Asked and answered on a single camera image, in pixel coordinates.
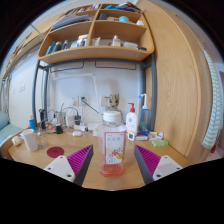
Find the bed with teal pillow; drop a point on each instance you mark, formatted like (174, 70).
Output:
(8, 131)

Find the white paper cup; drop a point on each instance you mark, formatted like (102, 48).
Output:
(30, 140)

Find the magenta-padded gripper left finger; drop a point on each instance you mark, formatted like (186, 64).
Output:
(58, 166)

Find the white wall box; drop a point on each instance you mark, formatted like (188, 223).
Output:
(104, 101)

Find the small black cylinder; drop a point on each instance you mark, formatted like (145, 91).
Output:
(59, 129)

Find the black upright device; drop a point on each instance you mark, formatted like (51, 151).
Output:
(42, 118)

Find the blue spray bottle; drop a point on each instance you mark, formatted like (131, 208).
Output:
(145, 116)

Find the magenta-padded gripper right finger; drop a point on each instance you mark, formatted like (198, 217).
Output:
(166, 165)

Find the flat round red coaster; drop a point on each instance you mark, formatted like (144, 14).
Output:
(55, 152)

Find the grey metal frame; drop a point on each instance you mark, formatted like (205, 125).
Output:
(152, 93)

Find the small white desk clock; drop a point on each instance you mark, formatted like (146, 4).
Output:
(131, 136)

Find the white earbuds case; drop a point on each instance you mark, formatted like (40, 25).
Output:
(77, 133)

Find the striped hanging towel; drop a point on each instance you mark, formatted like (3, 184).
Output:
(215, 110)

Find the green wipes pack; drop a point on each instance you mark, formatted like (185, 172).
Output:
(160, 143)

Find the white power strip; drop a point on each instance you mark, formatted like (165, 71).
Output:
(83, 127)

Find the white wall socket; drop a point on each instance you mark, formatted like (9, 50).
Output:
(73, 101)
(84, 100)

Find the clear bottle with pink drink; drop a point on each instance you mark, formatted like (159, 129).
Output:
(112, 146)

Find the blue tube with white cap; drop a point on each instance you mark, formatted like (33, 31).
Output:
(32, 124)

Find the blue and white box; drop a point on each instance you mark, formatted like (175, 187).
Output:
(143, 134)

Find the small tree figurine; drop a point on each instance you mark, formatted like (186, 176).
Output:
(114, 100)

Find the wooden shelf unit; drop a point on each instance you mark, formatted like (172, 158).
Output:
(96, 53)

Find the small pale round ball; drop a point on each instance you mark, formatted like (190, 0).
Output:
(16, 140)

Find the white pump bottle red nozzle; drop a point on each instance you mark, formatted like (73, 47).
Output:
(132, 121)

